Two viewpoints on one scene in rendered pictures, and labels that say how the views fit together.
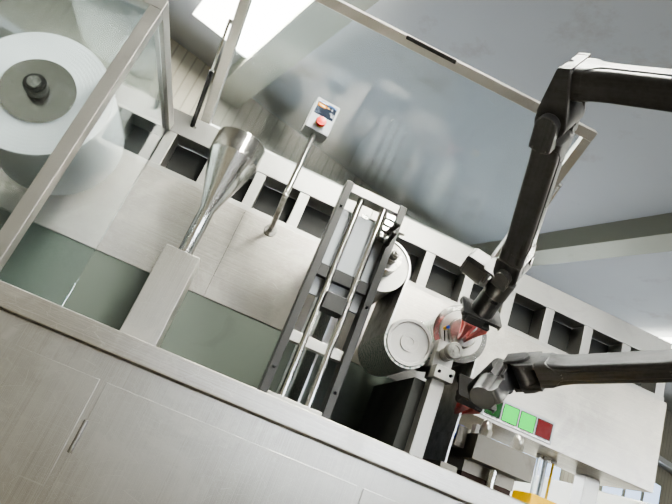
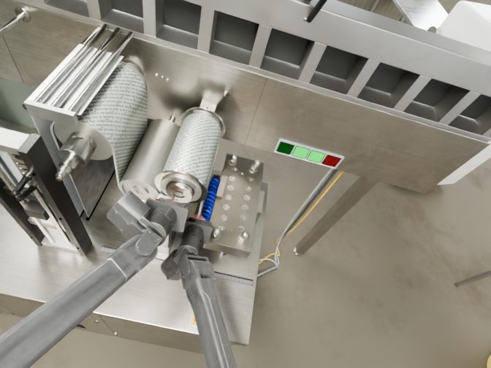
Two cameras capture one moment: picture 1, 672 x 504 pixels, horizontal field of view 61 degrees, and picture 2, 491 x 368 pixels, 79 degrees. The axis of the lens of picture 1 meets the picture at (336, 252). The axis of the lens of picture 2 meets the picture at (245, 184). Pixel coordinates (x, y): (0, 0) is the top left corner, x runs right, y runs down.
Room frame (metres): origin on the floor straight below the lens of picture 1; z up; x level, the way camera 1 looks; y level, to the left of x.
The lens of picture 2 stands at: (0.95, -0.52, 1.95)
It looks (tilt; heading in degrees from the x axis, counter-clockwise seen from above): 53 degrees down; 358
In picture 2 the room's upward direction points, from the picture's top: 22 degrees clockwise
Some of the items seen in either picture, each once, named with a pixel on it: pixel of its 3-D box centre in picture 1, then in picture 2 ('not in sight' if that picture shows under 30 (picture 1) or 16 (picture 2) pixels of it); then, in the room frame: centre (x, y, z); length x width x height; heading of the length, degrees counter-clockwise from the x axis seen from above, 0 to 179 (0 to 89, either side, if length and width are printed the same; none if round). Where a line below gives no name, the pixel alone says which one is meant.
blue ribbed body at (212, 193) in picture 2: not in sight; (210, 200); (1.52, -0.44, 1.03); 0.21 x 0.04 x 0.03; 7
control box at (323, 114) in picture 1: (321, 119); not in sight; (1.35, 0.18, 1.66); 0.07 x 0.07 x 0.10; 13
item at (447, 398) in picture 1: (445, 398); (207, 187); (1.51, -0.42, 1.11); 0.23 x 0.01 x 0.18; 7
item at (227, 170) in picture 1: (186, 250); not in sight; (1.41, 0.36, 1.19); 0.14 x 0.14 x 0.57
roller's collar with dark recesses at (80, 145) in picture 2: (386, 261); (77, 150); (1.34, -0.13, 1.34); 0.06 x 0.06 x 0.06; 7
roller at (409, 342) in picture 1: (392, 348); (153, 160); (1.50, -0.24, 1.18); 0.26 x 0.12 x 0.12; 7
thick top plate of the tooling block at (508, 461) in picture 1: (466, 454); (236, 201); (1.57, -0.53, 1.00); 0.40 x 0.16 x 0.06; 7
